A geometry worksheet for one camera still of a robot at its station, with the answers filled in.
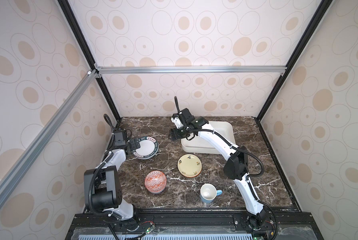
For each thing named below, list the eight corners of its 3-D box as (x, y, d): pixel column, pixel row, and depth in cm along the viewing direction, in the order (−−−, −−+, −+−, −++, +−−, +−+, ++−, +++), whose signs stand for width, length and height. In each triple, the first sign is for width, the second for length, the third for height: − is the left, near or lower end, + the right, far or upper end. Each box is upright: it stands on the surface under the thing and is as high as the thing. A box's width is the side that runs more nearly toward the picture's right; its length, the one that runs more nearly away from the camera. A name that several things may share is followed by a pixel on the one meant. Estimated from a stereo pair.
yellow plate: (177, 177, 91) (177, 175, 88) (178, 156, 100) (177, 153, 98) (202, 177, 91) (202, 175, 88) (200, 156, 100) (200, 153, 98)
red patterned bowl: (146, 194, 85) (143, 189, 78) (148, 175, 91) (146, 170, 85) (165, 194, 85) (164, 189, 79) (167, 176, 92) (166, 170, 85)
